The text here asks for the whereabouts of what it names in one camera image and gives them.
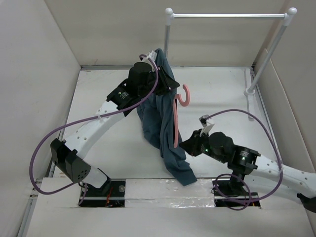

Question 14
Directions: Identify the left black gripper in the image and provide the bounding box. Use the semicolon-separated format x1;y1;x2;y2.
138;66;179;98

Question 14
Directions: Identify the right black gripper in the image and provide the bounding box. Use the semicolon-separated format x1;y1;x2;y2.
178;128;227;163

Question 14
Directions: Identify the pink plastic hanger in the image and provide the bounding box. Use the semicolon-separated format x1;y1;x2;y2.
172;84;191;149

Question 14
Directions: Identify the teal t shirt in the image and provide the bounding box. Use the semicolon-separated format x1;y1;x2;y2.
136;48;198;187

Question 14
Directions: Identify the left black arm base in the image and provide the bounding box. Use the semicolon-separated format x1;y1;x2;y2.
78;179;126;208

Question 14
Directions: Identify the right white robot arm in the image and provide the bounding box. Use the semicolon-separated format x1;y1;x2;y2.
179;129;316;212

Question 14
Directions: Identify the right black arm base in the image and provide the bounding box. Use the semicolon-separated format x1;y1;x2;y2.
211;172;260;211

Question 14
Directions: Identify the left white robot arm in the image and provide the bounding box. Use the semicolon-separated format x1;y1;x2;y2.
50;62;180;196

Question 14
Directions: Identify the white metal clothes rack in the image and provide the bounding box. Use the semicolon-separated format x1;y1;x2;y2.
163;7;297;113

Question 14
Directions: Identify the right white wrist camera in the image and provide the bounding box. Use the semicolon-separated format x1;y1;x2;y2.
199;115;215;137

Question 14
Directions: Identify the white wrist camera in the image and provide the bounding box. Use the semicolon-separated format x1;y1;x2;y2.
199;115;215;137
140;50;157;65

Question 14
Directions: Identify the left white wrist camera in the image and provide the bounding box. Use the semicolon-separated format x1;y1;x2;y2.
140;50;157;65

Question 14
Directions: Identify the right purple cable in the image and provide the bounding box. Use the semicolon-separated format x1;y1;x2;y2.
199;109;283;210

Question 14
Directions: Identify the purple cable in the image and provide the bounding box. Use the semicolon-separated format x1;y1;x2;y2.
199;109;283;210
29;53;159;205

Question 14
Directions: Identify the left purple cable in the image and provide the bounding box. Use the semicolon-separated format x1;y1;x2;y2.
29;53;159;205

